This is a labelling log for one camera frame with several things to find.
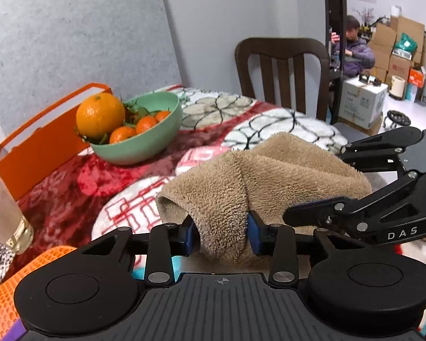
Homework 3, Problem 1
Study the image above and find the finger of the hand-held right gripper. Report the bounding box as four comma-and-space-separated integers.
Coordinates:
283, 170, 426, 246
340, 127, 425, 172

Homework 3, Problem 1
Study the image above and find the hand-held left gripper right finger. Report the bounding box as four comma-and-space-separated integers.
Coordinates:
247, 210, 363, 288

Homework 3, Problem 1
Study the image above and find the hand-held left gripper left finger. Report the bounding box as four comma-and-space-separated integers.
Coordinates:
82, 217, 199, 288

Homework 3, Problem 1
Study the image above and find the brown fleece towel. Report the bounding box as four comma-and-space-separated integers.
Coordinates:
156, 132, 373, 269

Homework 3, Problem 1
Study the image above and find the small black round stool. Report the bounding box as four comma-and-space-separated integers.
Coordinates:
383, 111, 411, 128

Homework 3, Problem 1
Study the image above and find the white carton box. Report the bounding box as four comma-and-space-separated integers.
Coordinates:
339, 76, 388, 130

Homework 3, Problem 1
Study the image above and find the black device on carton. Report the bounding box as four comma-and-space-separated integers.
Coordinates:
358, 73, 382, 86

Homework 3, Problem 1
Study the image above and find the green bowl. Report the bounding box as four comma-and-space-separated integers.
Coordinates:
89, 91, 183, 166

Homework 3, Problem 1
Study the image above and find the green plastic bag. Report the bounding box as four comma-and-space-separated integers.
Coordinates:
394, 33, 418, 54

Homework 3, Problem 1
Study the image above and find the stack of cardboard boxes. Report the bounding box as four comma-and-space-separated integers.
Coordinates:
367, 15, 426, 102

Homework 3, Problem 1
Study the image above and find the dark wooden chair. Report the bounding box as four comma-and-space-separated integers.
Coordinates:
234, 37, 331, 121

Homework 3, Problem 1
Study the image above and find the large orange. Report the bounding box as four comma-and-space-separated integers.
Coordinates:
76, 93, 126, 139

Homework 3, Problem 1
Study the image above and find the orange rectangular box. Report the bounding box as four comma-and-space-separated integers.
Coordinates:
0, 83, 113, 203

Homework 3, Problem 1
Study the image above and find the orange honeycomb silicone mat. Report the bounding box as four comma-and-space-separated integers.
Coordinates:
0, 245, 77, 341

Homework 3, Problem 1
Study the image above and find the clear glass cup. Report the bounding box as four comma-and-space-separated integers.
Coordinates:
0, 154, 34, 254

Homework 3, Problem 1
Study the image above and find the purple cloth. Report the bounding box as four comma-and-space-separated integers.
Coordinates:
2, 318, 26, 341

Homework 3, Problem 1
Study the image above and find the grey felt panel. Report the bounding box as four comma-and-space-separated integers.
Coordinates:
0, 0, 183, 139

